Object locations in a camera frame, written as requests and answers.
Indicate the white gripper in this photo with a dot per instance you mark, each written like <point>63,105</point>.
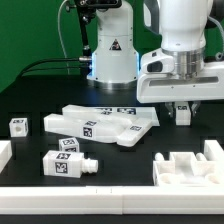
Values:
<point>169,77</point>

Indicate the white chair back frame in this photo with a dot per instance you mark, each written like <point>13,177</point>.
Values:
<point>99,131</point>

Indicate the white chair seat block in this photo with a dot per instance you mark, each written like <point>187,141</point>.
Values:
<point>186,169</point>

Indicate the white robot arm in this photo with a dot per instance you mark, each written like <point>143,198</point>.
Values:
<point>179,23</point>

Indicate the white flat chair panel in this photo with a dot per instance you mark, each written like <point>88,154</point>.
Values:
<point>146,112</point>

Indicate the white right border block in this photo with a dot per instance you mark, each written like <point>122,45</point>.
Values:
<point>213,151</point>

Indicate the white border block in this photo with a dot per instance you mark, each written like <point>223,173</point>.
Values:
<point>5,153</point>
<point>213,151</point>

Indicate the small white tagged cube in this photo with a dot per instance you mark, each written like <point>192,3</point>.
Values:
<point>69,145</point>

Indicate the white left border block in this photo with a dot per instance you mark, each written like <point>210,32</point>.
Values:
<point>5,153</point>

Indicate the black camera stand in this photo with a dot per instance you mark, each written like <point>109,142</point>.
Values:
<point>86,10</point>

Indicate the white front border rail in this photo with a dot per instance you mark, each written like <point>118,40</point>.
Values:
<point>111,200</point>

